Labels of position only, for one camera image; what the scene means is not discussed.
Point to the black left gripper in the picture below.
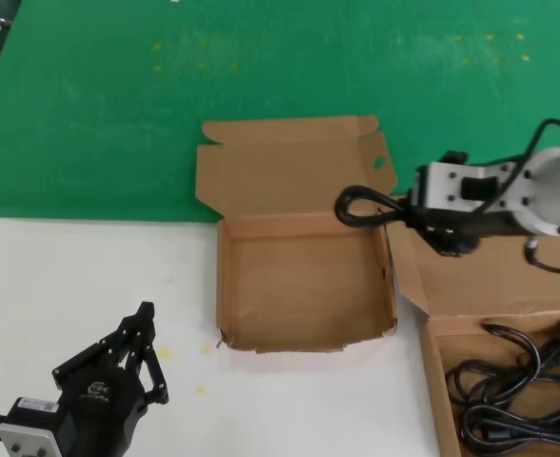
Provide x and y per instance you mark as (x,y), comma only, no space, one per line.
(99,409)

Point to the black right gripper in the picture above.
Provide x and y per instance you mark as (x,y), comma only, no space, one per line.
(494,226)

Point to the open cardboard box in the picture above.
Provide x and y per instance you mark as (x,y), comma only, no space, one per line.
(304,285)

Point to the green table mat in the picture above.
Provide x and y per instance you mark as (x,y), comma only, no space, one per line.
(118,119)

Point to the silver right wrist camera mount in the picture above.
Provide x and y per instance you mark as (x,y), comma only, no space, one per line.
(439,185)

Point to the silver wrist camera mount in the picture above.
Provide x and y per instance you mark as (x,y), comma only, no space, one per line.
(23,439)
(439,185)

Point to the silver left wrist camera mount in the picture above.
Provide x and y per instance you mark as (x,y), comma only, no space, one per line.
(23,439)

